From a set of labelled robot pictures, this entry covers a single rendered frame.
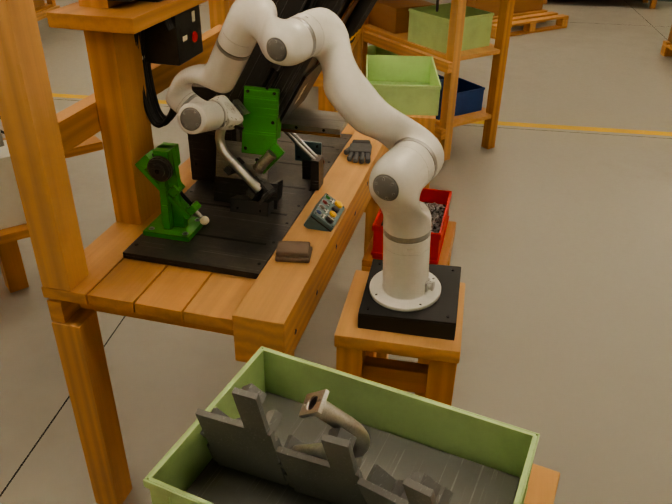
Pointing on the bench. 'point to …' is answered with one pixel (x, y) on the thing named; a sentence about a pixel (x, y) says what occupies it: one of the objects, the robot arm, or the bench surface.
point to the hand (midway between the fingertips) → (235, 111)
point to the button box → (323, 216)
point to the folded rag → (293, 251)
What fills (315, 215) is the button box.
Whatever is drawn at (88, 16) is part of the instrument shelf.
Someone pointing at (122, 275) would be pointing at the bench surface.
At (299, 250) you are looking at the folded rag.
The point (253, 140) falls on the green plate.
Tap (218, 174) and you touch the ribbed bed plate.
